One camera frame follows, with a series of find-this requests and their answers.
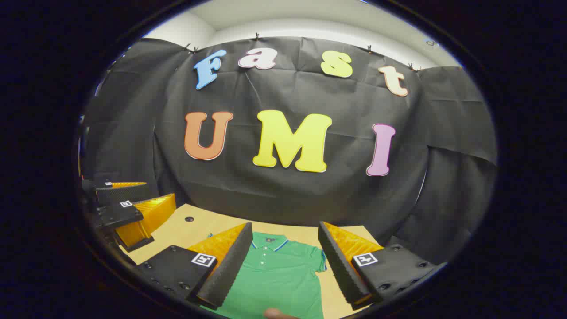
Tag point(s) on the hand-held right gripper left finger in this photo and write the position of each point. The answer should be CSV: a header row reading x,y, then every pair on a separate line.
x,y
221,270

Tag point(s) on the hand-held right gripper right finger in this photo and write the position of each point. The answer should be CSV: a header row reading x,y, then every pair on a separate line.
x,y
341,266

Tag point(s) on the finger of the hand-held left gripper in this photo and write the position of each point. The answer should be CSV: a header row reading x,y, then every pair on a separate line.
x,y
124,195
117,215

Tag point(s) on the green T-shirt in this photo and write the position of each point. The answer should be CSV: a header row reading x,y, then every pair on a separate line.
x,y
279,279

